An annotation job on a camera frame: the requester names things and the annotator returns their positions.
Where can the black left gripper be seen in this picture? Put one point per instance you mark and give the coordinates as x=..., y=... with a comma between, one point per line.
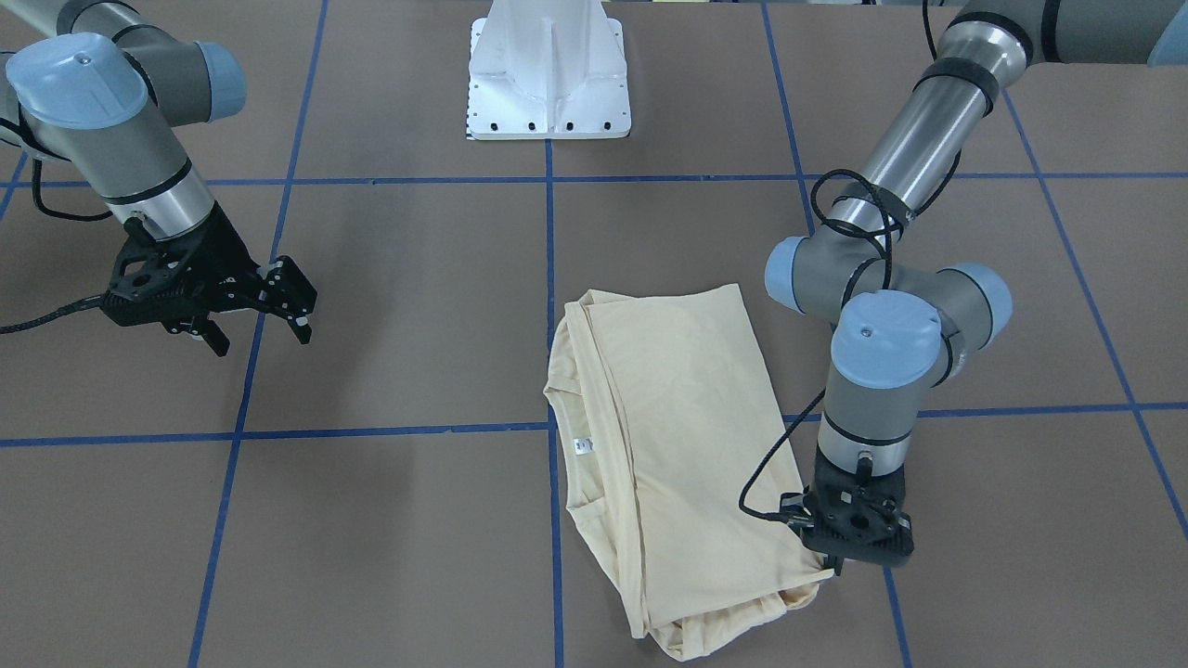
x=832, y=562

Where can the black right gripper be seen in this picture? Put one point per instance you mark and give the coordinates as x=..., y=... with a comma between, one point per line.
x=214, y=257

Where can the cream long-sleeve graphic shirt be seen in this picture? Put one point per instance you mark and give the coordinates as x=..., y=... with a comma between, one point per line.
x=665, y=408

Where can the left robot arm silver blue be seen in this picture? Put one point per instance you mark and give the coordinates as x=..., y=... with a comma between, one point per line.
x=898, y=332

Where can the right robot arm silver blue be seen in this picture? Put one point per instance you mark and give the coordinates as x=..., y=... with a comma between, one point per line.
x=104, y=90

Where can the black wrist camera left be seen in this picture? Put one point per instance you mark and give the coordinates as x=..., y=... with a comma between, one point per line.
x=856, y=518

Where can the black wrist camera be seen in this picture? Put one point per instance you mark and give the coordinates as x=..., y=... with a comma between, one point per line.
x=154, y=284
x=856, y=518

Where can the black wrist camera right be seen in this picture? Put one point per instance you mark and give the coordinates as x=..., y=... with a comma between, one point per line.
x=154, y=284

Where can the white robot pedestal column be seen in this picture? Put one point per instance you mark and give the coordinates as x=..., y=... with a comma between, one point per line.
x=547, y=70

